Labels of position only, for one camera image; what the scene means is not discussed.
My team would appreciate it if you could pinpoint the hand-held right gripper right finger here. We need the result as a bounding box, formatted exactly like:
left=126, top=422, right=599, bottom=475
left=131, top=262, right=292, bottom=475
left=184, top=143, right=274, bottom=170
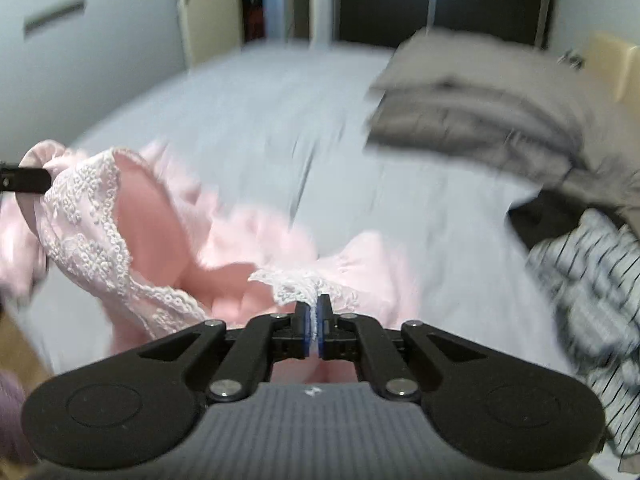
left=318, top=293, right=489, bottom=402

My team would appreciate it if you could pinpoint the grey striped shirt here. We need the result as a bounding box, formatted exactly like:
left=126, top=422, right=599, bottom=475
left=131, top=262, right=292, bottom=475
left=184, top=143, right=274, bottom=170
left=525, top=207, right=640, bottom=472

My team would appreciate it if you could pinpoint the white wardrobe door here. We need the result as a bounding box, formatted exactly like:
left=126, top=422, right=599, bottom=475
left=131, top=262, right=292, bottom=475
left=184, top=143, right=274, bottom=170
left=0, top=0, right=195, bottom=133

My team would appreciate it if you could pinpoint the cream headboard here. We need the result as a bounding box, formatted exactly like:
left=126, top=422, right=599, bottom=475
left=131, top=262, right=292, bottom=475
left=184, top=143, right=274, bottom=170
left=582, top=30, right=640, bottom=108

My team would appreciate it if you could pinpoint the grey comforter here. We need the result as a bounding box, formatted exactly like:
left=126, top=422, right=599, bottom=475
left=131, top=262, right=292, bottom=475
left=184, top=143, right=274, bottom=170
left=364, top=27, right=640, bottom=223

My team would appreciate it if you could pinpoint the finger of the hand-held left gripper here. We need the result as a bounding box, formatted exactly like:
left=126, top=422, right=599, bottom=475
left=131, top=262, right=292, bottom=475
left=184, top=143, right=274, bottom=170
left=0, top=160, right=53, bottom=195

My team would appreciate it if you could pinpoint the pink lace-trimmed dress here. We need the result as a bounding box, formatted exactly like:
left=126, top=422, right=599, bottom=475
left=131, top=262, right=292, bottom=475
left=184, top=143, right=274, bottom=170
left=0, top=139, right=426, bottom=386

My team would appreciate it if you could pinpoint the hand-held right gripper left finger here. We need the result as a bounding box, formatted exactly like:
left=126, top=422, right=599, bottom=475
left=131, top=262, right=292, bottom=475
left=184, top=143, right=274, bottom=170
left=137, top=301, right=307, bottom=402

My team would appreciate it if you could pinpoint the dark cabinet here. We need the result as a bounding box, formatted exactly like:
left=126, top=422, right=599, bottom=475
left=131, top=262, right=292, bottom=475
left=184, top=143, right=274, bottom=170
left=335, top=0, right=557, bottom=47

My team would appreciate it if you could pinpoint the black garment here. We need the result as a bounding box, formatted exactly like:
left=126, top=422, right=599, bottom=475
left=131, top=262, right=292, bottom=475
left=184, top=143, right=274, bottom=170
left=507, top=187, right=593, bottom=252

